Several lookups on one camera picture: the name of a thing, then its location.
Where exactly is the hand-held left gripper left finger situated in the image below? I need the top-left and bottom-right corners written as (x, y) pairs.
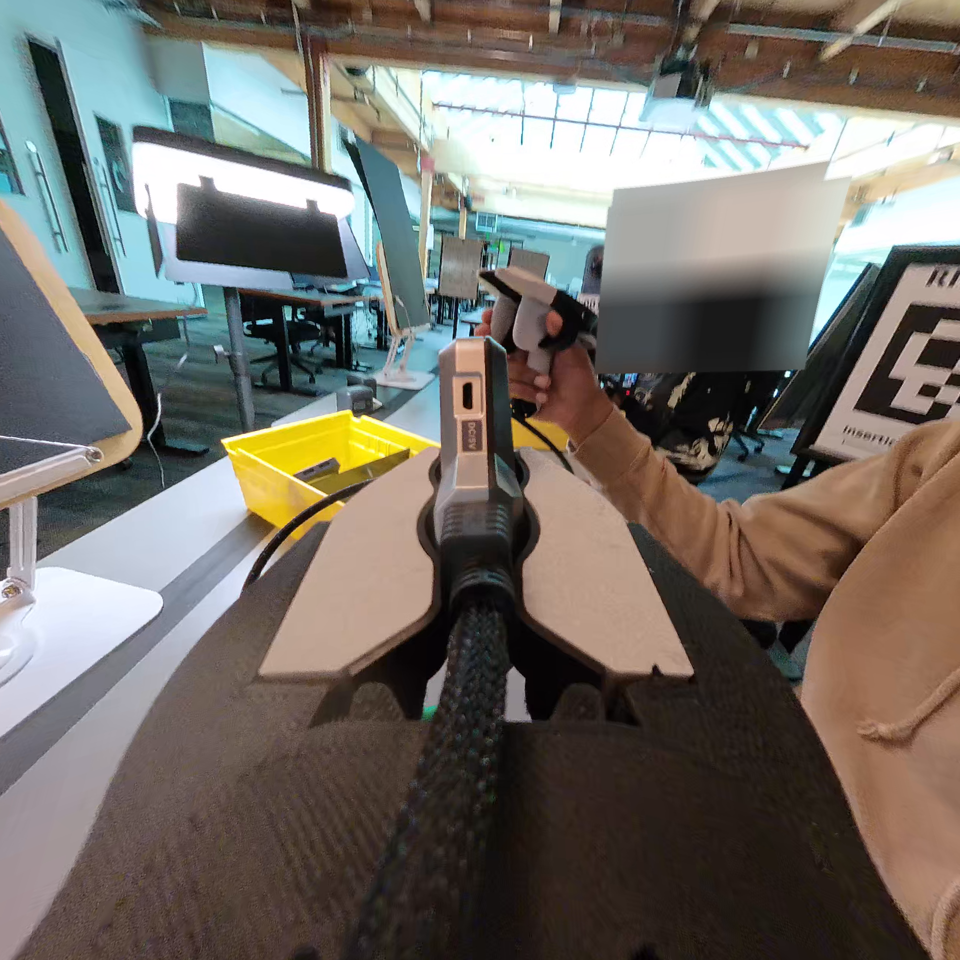
top-left (257, 447), bottom-right (444, 682)

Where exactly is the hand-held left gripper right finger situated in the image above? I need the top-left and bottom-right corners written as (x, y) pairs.
top-left (516, 447), bottom-right (696, 682)

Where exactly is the thick black braided hdmi cable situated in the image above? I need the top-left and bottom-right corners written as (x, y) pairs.
top-left (510, 401), bottom-right (577, 475)

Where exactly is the black HDMI switch box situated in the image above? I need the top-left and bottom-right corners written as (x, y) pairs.
top-left (348, 336), bottom-right (528, 960)

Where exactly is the person's right forearm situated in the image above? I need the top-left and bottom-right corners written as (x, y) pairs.
top-left (566, 408), bottom-right (849, 624)

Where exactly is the person's right hand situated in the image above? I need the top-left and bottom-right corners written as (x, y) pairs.
top-left (474, 307), bottom-right (615, 451)

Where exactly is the black bin divider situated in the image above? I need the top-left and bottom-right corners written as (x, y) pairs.
top-left (330, 450), bottom-right (412, 489)

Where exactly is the white board stand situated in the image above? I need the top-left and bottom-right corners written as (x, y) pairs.
top-left (373, 326), bottom-right (438, 391)
top-left (0, 435), bottom-right (165, 740)

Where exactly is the person's beige hoodie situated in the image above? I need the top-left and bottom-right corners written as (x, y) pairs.
top-left (802, 420), bottom-right (960, 960)

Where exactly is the white marker sign board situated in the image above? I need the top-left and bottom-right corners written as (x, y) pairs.
top-left (780, 246), bottom-right (960, 489)

